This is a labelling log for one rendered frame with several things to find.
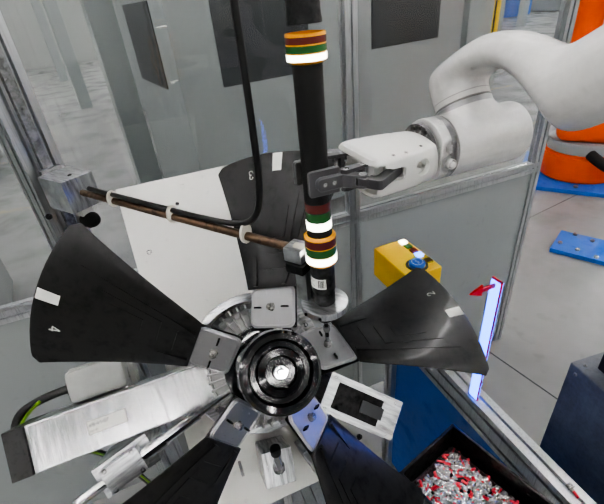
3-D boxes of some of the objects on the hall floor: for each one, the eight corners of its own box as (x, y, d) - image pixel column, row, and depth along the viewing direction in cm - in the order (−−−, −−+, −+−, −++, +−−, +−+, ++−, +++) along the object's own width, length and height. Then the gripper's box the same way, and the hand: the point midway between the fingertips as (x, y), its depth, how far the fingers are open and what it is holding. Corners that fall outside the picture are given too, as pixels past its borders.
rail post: (381, 472, 166) (385, 329, 125) (390, 467, 168) (396, 325, 126) (386, 480, 163) (393, 337, 122) (395, 476, 164) (404, 333, 123)
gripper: (391, 110, 60) (275, 133, 55) (473, 137, 47) (329, 171, 42) (390, 159, 64) (280, 185, 59) (464, 197, 51) (332, 235, 45)
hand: (315, 176), depth 51 cm, fingers closed on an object, 4 cm apart
